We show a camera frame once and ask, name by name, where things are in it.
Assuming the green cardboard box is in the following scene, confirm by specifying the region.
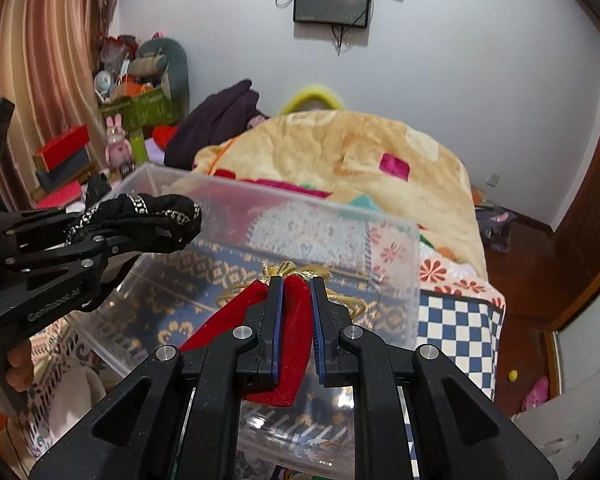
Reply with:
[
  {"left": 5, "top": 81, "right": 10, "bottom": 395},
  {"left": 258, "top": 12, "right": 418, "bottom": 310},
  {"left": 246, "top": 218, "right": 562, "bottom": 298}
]
[{"left": 100, "top": 88, "right": 182, "bottom": 133}]

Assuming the wall power socket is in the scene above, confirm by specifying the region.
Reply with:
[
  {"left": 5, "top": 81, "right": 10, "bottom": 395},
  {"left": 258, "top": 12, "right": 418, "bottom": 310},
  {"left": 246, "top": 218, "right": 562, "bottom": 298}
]
[{"left": 486, "top": 174, "right": 500, "bottom": 188}]

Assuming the grey plush toy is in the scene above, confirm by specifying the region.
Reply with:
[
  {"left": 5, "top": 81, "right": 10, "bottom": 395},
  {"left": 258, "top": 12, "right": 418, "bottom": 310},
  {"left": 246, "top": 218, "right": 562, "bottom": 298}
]
[{"left": 128, "top": 37, "right": 189, "bottom": 101}]

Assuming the left hand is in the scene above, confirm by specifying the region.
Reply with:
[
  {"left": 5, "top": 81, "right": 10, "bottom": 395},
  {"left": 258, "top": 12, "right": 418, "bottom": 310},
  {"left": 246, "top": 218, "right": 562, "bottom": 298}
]
[{"left": 6, "top": 339, "right": 34, "bottom": 392}]

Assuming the clear plastic storage box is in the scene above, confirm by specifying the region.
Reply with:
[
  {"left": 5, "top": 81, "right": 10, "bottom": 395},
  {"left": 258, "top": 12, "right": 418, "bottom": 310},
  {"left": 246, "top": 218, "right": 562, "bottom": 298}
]
[{"left": 69, "top": 161, "right": 423, "bottom": 480}]

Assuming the small dark wall screen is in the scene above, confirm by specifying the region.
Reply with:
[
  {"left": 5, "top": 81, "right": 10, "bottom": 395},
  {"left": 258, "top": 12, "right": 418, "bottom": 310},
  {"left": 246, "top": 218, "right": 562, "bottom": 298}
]
[{"left": 294, "top": 0, "right": 372, "bottom": 28}]

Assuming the patterned bed cover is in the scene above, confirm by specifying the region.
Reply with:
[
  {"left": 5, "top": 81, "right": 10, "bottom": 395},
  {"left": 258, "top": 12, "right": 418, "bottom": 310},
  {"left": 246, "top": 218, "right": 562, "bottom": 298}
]
[{"left": 9, "top": 240, "right": 504, "bottom": 479}]

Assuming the orange plush blanket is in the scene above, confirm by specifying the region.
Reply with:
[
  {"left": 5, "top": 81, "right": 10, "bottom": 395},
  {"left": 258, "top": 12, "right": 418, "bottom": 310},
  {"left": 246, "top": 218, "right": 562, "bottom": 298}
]
[{"left": 194, "top": 110, "right": 486, "bottom": 278}]

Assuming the pink toy on floor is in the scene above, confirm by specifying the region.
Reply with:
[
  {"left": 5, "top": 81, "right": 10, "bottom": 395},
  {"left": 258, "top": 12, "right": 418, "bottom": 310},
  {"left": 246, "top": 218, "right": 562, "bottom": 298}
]
[{"left": 521, "top": 376, "right": 550, "bottom": 412}]

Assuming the black patterned soft pouch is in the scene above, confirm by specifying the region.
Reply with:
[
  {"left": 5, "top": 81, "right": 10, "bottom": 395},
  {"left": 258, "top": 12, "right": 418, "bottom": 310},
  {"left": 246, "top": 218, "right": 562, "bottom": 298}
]
[{"left": 66, "top": 194, "right": 202, "bottom": 254}]

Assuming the white wardrobe door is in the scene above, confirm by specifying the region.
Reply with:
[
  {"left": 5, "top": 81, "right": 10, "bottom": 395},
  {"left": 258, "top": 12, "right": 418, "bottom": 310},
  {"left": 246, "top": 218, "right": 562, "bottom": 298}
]
[{"left": 512, "top": 290, "right": 600, "bottom": 479}]

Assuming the pink bunny toy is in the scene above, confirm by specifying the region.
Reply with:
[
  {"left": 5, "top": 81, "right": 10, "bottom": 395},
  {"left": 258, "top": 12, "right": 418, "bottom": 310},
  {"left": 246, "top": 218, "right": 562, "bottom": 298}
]
[{"left": 105, "top": 114, "right": 135, "bottom": 178}]

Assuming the yellow plush ring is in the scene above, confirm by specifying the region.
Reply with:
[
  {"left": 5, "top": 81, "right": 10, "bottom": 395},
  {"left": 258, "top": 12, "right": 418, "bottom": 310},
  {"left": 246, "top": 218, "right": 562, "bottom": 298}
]
[{"left": 278, "top": 84, "right": 347, "bottom": 116}]

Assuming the striped brown curtain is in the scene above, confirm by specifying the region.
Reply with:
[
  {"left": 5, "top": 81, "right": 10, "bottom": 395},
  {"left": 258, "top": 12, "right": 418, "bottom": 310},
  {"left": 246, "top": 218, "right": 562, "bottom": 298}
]
[{"left": 0, "top": 0, "right": 117, "bottom": 209}]

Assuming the red box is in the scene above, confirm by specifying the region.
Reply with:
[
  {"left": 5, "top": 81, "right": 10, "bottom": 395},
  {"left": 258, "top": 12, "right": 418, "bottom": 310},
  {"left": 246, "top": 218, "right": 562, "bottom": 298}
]
[{"left": 32, "top": 125, "right": 90, "bottom": 172}]

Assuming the dark purple clothing pile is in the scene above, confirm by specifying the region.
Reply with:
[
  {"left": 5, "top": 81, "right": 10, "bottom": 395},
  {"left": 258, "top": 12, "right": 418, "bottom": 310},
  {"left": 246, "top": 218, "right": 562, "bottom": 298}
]
[{"left": 163, "top": 79, "right": 268, "bottom": 170}]

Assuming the dark blue box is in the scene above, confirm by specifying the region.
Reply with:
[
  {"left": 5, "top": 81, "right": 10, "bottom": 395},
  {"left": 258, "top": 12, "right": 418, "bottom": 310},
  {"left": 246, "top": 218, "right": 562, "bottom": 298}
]
[{"left": 35, "top": 148, "right": 91, "bottom": 193}]

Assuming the red velvet drawstring pouch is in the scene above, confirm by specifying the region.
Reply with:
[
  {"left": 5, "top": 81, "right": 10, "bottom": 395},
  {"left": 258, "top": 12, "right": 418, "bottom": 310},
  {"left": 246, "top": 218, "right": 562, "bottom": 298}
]
[{"left": 180, "top": 275, "right": 313, "bottom": 408}]

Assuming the brown wooden wardrobe frame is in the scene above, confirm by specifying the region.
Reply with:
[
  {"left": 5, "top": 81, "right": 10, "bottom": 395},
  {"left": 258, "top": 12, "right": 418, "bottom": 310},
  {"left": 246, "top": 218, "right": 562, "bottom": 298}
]
[{"left": 544, "top": 0, "right": 600, "bottom": 334}]

